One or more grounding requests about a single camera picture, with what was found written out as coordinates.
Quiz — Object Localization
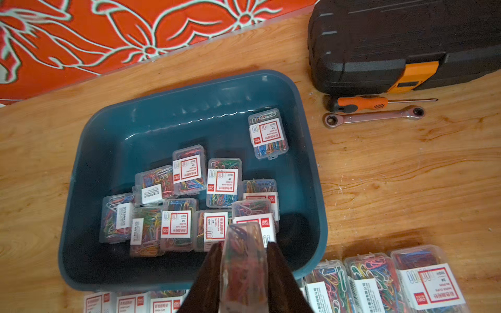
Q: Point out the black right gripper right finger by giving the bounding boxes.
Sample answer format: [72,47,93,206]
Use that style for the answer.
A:
[266,242,313,313]

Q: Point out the blue plastic storage tray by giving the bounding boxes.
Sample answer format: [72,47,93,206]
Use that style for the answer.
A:
[59,70,328,291]

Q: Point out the black plastic tool case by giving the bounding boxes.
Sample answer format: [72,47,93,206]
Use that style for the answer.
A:
[307,1,500,95]

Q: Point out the orange black ratchet wrench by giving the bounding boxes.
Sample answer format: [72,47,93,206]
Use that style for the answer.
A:
[323,106,425,129]

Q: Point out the orange handled screwdriver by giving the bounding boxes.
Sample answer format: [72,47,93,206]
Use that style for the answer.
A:
[328,97,438,114]

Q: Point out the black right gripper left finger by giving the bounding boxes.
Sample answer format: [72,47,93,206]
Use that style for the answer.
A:
[177,244,223,313]

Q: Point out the clear paper clip box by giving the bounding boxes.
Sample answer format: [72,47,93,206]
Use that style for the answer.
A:
[116,292,151,313]
[219,222,269,312]
[99,192,135,244]
[160,198,198,252]
[134,165,176,206]
[344,252,409,312]
[303,260,356,313]
[83,292,117,313]
[150,290,187,313]
[172,145,207,196]
[206,158,243,208]
[390,245,470,313]
[248,108,289,160]

